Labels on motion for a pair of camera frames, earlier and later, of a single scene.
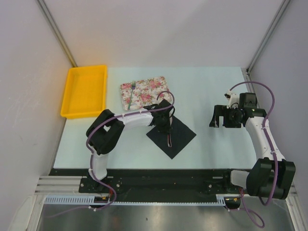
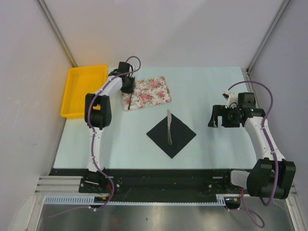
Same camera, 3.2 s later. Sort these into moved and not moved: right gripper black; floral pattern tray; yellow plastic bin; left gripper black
Moved: left gripper black
Not moved: floral pattern tray; right gripper black; yellow plastic bin
